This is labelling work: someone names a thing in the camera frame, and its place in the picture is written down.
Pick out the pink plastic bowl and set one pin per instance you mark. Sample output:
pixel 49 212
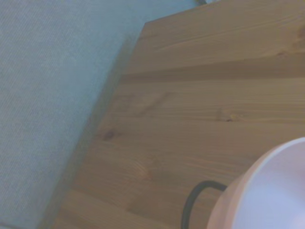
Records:
pixel 262 190

